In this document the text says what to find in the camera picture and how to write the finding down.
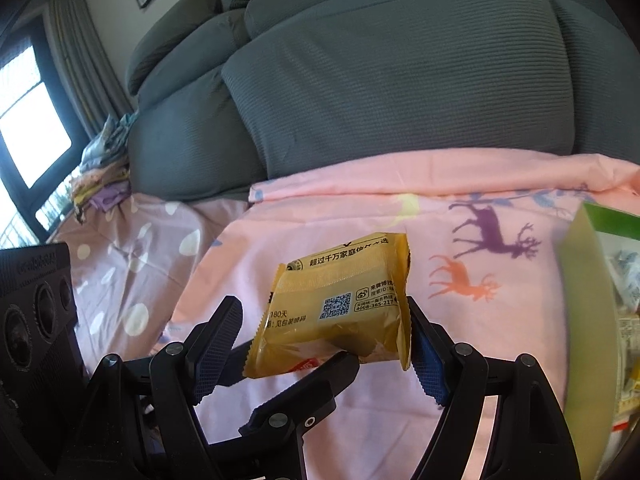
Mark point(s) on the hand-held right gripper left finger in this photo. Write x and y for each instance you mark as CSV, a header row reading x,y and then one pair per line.
x,y
215,355

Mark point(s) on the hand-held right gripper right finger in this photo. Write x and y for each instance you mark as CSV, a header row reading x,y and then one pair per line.
x,y
425,365

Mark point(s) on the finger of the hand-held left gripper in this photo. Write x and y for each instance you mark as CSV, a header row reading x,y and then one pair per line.
x,y
236,365
310,390

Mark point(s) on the orange-yellow cake packet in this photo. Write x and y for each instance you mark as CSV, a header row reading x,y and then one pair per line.
x,y
340,280

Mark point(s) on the green cardboard box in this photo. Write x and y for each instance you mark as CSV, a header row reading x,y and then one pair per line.
x,y
580,310

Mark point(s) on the silver white snack packet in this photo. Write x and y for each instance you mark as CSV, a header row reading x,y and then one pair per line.
x,y
625,280

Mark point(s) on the pink deer print blanket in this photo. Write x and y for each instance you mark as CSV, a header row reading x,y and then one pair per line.
x,y
500,335

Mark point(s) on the lilac dotted bed sheet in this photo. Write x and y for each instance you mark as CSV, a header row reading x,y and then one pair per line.
x,y
150,260

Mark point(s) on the pile of folded clothes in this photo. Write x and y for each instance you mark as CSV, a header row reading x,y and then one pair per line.
x,y
100,180

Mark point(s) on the black framed window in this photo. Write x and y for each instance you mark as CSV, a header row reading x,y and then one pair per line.
x,y
30,125

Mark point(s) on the grey curtain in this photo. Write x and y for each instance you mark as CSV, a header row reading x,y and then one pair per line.
x,y
85,60

